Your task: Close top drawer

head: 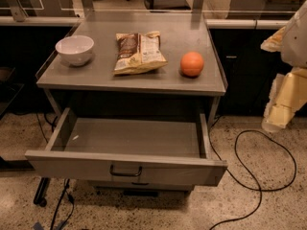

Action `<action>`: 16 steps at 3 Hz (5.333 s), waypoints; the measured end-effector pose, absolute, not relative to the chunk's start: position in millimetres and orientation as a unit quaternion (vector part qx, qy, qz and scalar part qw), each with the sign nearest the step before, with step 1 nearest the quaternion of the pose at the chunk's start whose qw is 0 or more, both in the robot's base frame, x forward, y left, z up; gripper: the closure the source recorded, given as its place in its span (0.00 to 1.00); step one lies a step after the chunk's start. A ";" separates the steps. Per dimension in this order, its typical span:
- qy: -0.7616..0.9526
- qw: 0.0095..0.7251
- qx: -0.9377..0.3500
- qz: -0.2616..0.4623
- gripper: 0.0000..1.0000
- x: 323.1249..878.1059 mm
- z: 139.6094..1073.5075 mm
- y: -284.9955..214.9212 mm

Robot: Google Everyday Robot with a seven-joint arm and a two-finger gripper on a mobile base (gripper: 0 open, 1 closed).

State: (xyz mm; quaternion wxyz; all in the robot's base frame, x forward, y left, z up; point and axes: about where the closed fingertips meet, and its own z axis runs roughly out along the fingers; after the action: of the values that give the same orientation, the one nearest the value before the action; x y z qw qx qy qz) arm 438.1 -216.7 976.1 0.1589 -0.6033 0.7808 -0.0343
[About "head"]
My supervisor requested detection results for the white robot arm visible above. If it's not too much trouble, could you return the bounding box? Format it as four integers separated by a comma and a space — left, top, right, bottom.
261, 2, 307, 132

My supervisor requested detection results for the black stand leg with wheel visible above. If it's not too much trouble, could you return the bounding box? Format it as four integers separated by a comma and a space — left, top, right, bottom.
34, 177, 50, 207

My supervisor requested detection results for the orange ball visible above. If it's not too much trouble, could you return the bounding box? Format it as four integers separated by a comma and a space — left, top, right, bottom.
180, 52, 204, 78

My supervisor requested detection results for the grey top drawer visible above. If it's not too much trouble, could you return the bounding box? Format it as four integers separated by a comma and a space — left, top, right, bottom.
26, 108, 227, 190

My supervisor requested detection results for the grey metal cabinet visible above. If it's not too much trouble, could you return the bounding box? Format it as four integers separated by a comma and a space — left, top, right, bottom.
26, 12, 227, 191

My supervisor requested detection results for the black floor cable right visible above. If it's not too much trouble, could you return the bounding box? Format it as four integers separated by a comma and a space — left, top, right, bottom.
208, 114, 297, 230

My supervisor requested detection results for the brown yellow chip bag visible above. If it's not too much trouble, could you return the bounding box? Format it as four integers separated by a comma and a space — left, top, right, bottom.
113, 31, 168, 76

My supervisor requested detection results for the black floor cable left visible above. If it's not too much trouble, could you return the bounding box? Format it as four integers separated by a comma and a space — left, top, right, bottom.
34, 112, 76, 230

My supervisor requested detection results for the white ceramic bowl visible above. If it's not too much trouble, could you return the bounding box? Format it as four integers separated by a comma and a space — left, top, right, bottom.
56, 35, 94, 66

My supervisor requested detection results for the black floor cable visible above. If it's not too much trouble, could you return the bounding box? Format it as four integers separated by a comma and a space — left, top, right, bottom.
34, 112, 76, 230
208, 114, 297, 230

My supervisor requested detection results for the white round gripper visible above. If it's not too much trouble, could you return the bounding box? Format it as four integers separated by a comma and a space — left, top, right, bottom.
260, 27, 307, 132

